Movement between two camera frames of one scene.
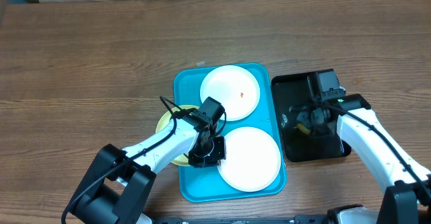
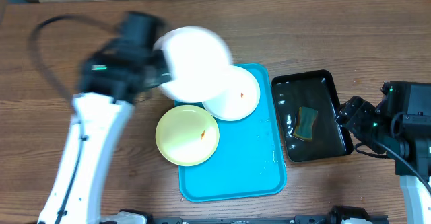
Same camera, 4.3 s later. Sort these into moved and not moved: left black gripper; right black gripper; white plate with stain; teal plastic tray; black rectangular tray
Moved: right black gripper; left black gripper
Not moved: black rectangular tray; white plate with stain; teal plastic tray
